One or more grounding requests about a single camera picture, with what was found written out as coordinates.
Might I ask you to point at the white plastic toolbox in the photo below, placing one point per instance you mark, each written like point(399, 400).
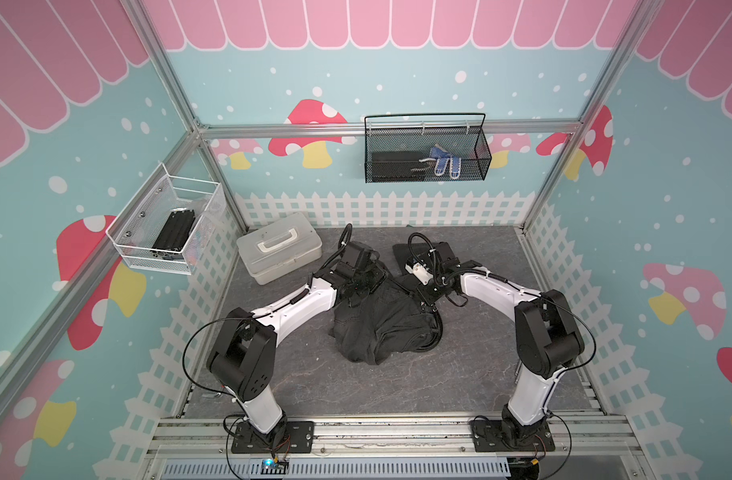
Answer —
point(280, 248)

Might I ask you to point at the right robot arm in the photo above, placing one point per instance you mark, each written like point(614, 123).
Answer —
point(548, 343)

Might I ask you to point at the black wire wall basket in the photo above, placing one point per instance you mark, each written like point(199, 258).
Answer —
point(462, 134)

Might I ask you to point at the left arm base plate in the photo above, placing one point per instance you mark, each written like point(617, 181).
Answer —
point(287, 437)

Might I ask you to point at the blue white gloves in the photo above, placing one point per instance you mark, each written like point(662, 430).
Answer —
point(442, 163)

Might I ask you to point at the green lit circuit board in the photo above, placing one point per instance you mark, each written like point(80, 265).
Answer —
point(274, 467)

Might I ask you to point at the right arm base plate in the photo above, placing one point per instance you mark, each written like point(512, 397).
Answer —
point(494, 436)

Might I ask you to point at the black leather belt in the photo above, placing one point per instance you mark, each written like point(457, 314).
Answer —
point(428, 326)

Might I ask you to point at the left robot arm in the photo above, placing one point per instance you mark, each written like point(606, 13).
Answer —
point(242, 359)

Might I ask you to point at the black box in basket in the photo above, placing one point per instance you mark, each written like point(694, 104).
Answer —
point(396, 166)

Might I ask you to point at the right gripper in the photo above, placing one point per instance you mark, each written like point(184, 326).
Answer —
point(423, 297)

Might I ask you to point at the white wire wall basket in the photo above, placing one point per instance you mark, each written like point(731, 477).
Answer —
point(135, 230)

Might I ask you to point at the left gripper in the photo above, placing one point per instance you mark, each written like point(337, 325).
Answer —
point(379, 276)

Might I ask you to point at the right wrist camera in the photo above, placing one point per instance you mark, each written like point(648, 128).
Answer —
point(419, 271)

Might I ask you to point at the black trousers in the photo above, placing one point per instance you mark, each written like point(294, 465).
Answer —
point(370, 329)

